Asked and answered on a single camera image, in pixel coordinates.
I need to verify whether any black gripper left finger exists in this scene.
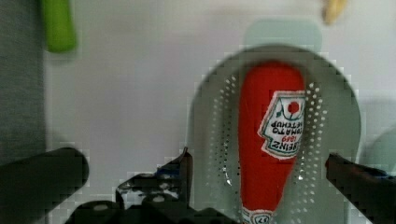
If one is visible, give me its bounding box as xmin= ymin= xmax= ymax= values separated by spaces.
xmin=115 ymin=147 xmax=193 ymax=209

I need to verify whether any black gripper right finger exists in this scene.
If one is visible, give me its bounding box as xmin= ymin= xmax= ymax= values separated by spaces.
xmin=325 ymin=153 xmax=396 ymax=224

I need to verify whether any red plush ketchup bottle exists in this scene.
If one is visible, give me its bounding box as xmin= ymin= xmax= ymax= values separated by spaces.
xmin=238 ymin=61 xmax=305 ymax=224

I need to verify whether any green oval strainer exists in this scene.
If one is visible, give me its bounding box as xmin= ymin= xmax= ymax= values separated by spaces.
xmin=187 ymin=19 xmax=361 ymax=224

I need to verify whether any black cylindrical cup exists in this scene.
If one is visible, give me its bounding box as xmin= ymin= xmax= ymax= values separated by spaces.
xmin=0 ymin=147 xmax=90 ymax=224

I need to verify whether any green plush bottle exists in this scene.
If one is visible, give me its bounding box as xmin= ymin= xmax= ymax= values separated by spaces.
xmin=41 ymin=0 xmax=77 ymax=53

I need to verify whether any plush peeled banana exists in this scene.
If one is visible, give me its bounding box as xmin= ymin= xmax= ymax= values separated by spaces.
xmin=322 ymin=0 xmax=347 ymax=25

